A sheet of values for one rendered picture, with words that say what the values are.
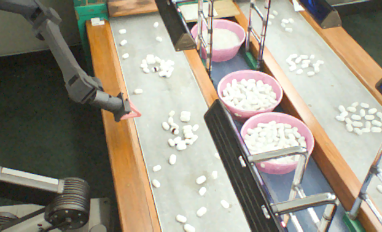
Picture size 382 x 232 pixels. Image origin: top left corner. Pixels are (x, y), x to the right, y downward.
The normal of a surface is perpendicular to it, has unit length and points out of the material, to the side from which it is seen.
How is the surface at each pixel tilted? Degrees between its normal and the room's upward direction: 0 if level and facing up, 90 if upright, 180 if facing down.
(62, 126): 0
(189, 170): 0
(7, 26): 90
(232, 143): 58
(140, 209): 0
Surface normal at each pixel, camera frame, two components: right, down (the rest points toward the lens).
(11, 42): 0.27, 0.66
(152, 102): 0.00, -0.73
